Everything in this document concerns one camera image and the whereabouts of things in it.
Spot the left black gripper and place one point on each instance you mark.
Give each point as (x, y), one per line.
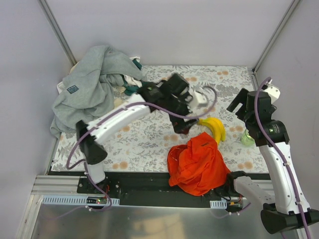
(181, 122)

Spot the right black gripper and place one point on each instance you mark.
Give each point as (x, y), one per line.
(239, 104)

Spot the green plastic bowl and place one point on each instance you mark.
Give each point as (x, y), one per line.
(246, 139)

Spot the orange cloth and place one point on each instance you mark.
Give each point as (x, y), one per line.
(198, 166)

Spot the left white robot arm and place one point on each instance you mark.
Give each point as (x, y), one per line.
(92, 135)

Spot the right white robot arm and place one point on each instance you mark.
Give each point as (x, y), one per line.
(288, 208)

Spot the teal cloth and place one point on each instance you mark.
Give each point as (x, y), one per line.
(131, 85)

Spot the beige cloth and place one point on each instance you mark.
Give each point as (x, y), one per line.
(118, 95)

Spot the yellow banana bunch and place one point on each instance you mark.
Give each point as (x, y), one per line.
(216, 127)

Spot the floral patterned table mat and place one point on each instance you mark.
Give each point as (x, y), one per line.
(143, 145)

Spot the grey hoodie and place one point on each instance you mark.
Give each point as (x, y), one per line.
(88, 92)

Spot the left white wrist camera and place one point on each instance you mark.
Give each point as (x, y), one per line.
(198, 99)

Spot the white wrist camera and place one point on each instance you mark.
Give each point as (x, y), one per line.
(198, 99)
(273, 92)

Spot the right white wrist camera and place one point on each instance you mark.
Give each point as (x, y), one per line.
(273, 92)

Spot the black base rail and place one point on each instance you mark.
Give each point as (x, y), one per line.
(152, 189)

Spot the right aluminium frame post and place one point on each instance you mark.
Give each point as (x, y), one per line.
(275, 35)

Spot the aluminium frame post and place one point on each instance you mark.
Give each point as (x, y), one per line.
(275, 35)
(57, 31)

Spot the left aluminium frame post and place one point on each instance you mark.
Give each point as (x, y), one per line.
(57, 31)

